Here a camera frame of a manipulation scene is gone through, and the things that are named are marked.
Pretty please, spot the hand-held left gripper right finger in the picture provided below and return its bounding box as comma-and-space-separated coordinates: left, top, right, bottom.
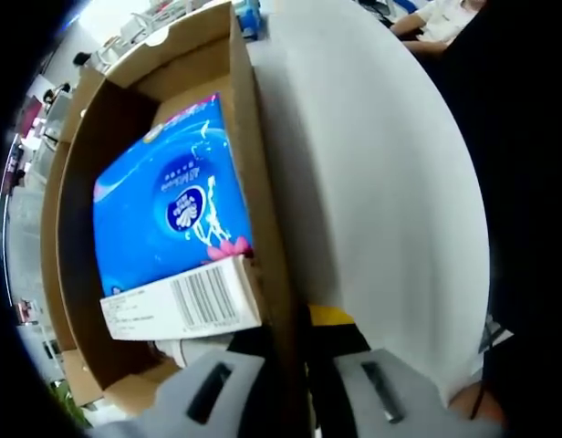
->
306, 304, 492, 438

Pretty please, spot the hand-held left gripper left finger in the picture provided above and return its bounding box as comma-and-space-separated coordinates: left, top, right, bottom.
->
87, 326, 286, 438

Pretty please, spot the white barcode carton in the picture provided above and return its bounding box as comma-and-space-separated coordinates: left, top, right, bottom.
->
99, 255, 264, 342

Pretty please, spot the blue soft tissue pack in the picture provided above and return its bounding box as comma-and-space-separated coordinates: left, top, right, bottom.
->
92, 90, 255, 297

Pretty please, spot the brown cardboard shoe box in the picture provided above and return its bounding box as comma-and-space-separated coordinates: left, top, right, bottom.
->
39, 0, 313, 430

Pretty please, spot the green potted plant white pot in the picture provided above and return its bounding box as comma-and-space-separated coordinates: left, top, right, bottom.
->
47, 378, 96, 430

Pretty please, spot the person's black clothing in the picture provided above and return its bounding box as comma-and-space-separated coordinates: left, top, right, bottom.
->
417, 0, 562, 438

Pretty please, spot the group of white office chairs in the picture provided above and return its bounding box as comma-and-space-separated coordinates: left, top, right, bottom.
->
96, 0, 172, 69

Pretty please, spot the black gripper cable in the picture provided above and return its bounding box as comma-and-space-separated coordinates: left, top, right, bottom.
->
470, 382, 492, 421

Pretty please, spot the magenta red wall screen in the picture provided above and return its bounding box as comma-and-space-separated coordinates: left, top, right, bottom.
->
16, 95, 43, 133

